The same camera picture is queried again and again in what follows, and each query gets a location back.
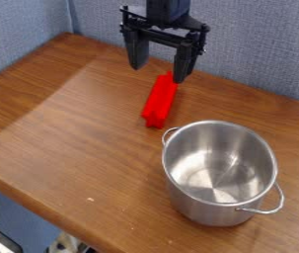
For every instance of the stainless steel pot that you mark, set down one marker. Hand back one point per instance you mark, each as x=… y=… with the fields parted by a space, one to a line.
x=221 y=170

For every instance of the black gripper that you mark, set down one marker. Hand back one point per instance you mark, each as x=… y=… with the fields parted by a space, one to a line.
x=164 y=22

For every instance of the pale object under table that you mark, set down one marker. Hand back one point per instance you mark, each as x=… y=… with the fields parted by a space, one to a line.
x=69 y=244

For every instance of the red plastic block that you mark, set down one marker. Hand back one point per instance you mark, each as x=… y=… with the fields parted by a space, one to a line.
x=160 y=101

